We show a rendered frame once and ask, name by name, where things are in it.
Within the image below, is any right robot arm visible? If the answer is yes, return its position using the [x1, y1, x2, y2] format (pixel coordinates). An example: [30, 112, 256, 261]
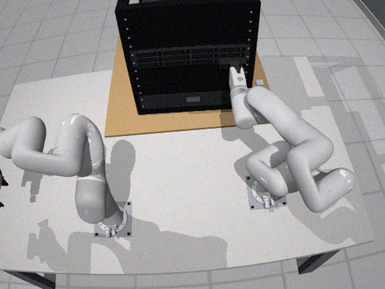
[230, 79, 356, 213]

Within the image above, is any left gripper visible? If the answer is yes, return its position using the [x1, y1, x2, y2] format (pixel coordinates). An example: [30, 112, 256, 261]
[0, 169, 9, 207]

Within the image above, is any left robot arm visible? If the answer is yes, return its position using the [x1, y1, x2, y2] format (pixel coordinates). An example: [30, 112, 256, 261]
[0, 113, 128, 238]

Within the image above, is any black metal rack frame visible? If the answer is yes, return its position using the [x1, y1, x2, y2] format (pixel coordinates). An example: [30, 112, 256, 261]
[115, 0, 261, 115]

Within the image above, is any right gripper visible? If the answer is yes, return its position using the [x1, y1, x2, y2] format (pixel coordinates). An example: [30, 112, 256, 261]
[229, 61, 248, 92]

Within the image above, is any tan flat board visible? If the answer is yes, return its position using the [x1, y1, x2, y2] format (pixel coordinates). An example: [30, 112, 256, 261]
[104, 35, 270, 138]

